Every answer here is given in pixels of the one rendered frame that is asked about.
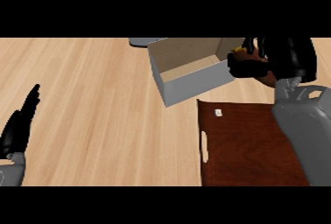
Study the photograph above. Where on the grey flat object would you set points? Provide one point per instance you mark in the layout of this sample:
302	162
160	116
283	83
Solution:
144	41

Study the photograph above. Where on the dark brown wooden tray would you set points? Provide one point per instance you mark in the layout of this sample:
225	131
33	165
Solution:
247	145

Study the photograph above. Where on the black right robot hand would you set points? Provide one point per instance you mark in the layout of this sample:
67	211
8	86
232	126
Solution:
287	55

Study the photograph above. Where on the reddish-brown sweet potato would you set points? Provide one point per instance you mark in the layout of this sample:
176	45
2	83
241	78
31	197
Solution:
259	64

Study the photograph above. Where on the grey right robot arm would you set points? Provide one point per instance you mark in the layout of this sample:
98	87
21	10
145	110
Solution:
303	134

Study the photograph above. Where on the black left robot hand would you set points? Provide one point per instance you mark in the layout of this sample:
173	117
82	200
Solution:
20	125

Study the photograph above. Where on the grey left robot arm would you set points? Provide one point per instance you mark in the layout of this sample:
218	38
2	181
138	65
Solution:
11	172

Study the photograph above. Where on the grey cardboard box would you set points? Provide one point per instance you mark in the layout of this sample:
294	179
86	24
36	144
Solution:
189	67

